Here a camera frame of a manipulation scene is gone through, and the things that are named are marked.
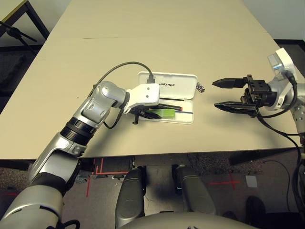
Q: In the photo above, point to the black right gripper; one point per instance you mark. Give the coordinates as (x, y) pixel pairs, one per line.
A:
(259, 93)

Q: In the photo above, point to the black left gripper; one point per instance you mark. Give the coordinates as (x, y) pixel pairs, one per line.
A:
(140, 109)

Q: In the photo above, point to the green eraser box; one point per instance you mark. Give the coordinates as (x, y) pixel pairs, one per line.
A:
(168, 113)

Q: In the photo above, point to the black marker with red cap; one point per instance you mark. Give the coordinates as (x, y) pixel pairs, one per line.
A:
(171, 106)

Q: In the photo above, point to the small silver binder clip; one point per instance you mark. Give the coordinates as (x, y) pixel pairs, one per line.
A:
(200, 88)

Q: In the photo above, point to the white plastic pencil case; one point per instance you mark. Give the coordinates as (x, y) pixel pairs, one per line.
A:
(176, 83)

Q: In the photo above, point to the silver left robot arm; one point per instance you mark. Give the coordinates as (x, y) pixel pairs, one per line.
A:
(102, 102)

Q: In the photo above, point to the black table base bar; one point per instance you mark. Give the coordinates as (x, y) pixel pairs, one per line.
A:
(245, 158)

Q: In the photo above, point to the red floor tape corner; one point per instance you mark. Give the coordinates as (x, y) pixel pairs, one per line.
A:
(98, 167)

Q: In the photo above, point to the grey left robot leg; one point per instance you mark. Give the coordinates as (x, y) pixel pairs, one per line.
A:
(131, 190)

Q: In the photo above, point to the grey robot leg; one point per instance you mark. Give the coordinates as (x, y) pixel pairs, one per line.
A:
(195, 190)
(131, 190)

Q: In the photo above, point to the grey right robot leg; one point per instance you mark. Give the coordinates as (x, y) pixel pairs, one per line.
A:
(195, 190)

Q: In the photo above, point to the red floor tape cross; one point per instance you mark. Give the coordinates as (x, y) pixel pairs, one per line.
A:
(232, 182)

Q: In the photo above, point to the grey square floor sheet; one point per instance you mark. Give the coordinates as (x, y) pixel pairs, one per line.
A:
(251, 181)

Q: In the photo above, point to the grey robot torso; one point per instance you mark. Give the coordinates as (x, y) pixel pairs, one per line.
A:
(190, 221)

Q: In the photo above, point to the large black shoe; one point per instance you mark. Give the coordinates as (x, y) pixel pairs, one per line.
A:
(255, 207)

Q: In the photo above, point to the small black shoe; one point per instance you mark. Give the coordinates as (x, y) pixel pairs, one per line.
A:
(230, 215)

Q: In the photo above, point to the black tripod stand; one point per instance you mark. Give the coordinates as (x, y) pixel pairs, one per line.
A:
(14, 32)

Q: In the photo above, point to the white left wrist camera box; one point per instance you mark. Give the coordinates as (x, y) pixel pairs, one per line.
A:
(145, 93)

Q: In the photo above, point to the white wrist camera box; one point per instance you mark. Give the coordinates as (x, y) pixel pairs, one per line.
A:
(145, 93)
(283, 59)

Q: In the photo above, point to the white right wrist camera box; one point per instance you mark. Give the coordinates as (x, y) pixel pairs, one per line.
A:
(283, 59)

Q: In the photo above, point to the black metal table frame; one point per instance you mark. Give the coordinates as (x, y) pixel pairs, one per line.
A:
(39, 19)

